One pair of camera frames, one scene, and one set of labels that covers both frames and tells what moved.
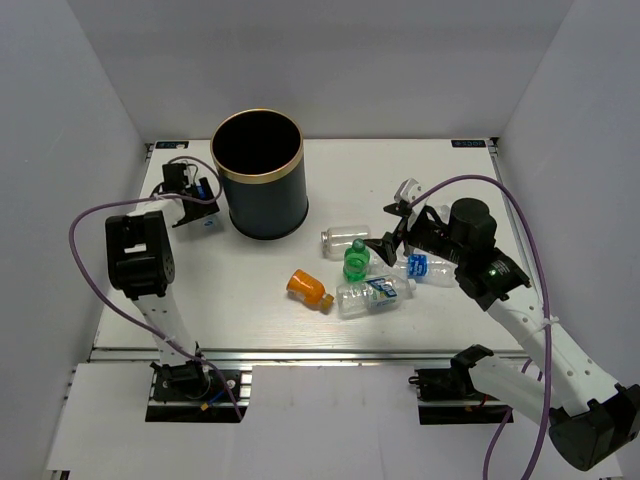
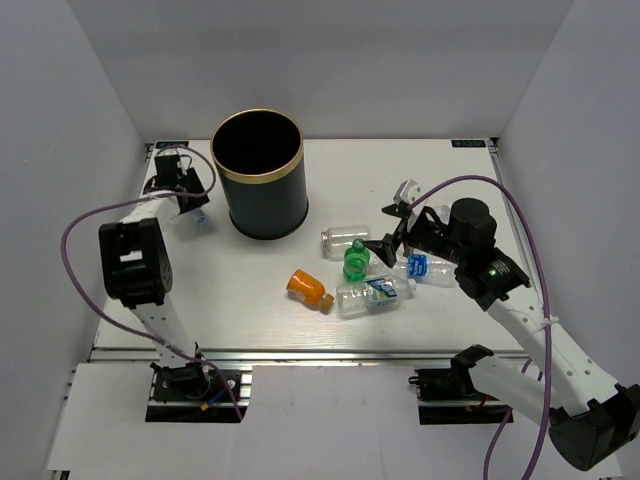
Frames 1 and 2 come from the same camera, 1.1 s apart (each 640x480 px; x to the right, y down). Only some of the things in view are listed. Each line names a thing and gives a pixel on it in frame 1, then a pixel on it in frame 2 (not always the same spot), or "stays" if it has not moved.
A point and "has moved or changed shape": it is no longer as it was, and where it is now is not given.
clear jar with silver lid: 338,238 stays
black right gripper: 389,244 stays
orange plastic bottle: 309,291 stays
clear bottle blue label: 210,224 has moved or changed shape
